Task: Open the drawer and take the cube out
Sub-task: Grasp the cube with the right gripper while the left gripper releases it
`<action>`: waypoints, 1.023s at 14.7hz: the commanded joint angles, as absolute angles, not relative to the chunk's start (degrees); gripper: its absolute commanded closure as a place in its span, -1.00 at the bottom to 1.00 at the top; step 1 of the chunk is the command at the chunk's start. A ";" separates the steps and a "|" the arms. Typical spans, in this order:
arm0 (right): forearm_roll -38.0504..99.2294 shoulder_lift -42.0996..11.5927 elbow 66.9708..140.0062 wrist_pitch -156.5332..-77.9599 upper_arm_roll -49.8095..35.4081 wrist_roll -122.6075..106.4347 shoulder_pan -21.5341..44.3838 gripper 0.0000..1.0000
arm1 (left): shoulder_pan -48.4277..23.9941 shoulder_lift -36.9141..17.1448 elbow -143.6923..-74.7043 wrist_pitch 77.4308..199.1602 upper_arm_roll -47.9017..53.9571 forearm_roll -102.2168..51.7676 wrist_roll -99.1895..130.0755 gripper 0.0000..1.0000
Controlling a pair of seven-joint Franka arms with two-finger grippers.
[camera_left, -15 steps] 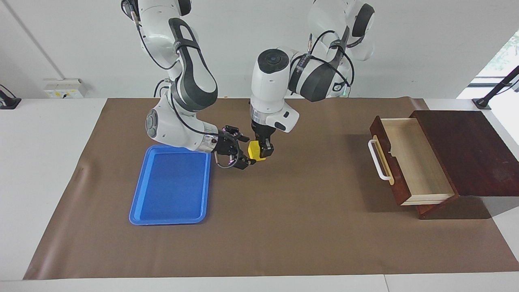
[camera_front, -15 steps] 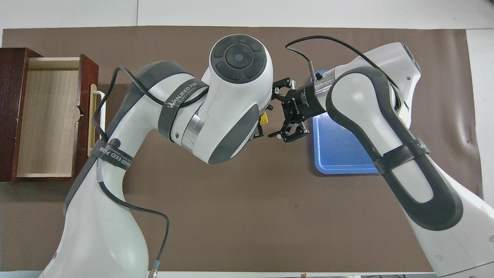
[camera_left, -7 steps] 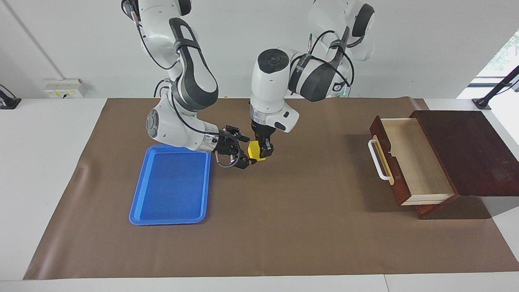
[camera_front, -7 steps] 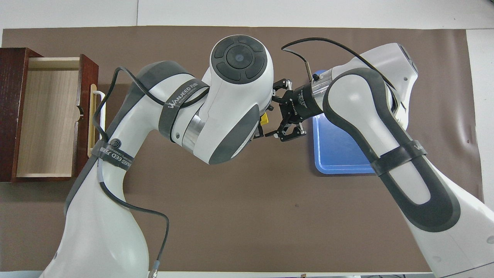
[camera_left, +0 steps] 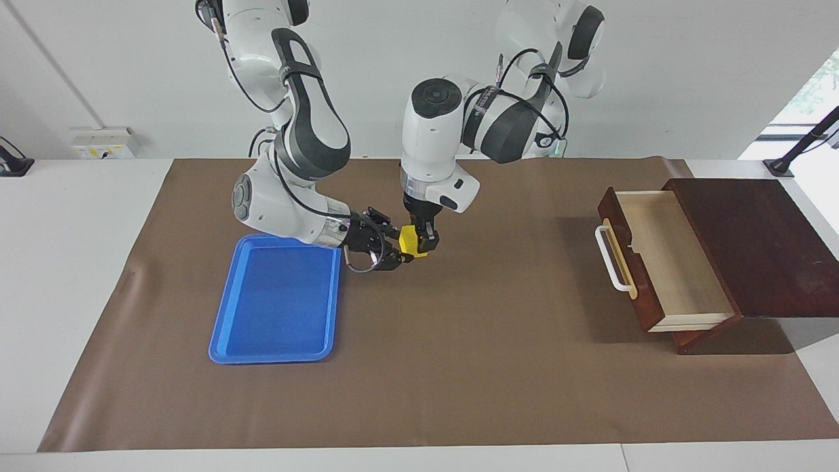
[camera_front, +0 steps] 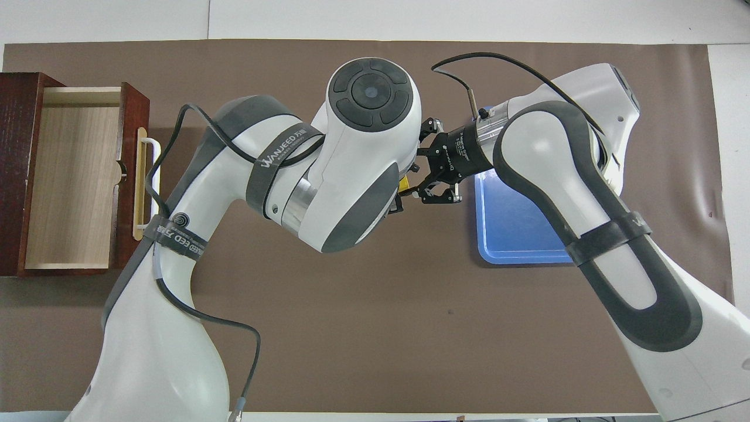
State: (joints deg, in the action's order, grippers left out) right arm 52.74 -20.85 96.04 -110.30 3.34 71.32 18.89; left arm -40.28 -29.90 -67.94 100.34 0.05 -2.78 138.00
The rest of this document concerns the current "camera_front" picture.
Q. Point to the blue plastic tray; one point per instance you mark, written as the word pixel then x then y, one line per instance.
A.
pixel 515 234

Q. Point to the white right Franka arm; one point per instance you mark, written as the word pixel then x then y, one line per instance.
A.
pixel 545 152

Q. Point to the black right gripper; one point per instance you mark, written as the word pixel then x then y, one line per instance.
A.
pixel 463 153

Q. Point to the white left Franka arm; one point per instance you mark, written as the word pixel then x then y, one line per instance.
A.
pixel 357 164

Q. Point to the dark wooden drawer cabinet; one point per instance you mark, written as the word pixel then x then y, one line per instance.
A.
pixel 12 176

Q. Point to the yellow cube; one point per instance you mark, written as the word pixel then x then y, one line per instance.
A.
pixel 406 186

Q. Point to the brown table mat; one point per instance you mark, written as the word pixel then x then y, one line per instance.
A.
pixel 381 328

